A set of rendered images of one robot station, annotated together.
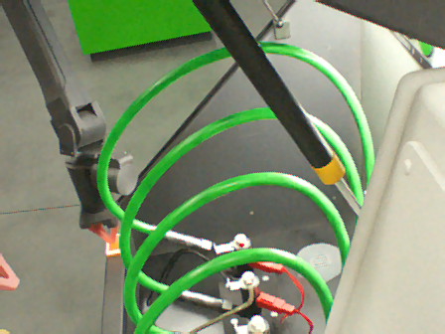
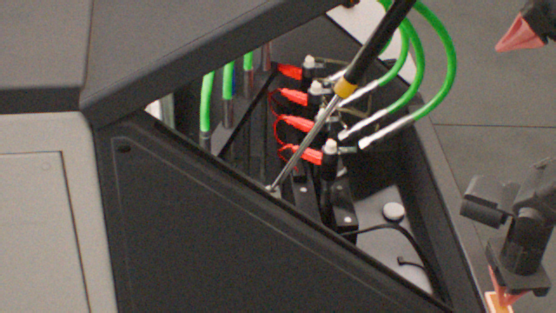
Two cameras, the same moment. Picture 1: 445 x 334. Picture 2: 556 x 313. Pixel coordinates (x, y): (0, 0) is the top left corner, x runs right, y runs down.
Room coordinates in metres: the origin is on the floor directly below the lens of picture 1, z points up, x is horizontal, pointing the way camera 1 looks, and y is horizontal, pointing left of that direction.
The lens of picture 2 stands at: (1.65, -0.23, 1.95)
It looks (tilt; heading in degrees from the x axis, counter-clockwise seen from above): 41 degrees down; 172
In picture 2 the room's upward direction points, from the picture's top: 2 degrees clockwise
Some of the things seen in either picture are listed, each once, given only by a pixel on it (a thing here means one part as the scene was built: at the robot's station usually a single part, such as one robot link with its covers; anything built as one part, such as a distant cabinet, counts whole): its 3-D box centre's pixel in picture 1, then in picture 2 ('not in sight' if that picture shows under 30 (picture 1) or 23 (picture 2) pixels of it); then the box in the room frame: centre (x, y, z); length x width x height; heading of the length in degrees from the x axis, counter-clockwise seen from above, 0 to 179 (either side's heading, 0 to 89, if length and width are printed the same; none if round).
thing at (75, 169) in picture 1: (87, 170); (528, 221); (0.88, 0.23, 1.14); 0.07 x 0.06 x 0.07; 55
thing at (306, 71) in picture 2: not in sight; (311, 109); (0.42, 0.00, 1.00); 0.05 x 0.03 x 0.21; 90
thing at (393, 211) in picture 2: not in sight; (393, 211); (0.54, 0.15, 0.84); 0.04 x 0.04 x 0.01
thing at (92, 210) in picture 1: (94, 196); (522, 252); (0.88, 0.24, 1.08); 0.10 x 0.07 x 0.07; 1
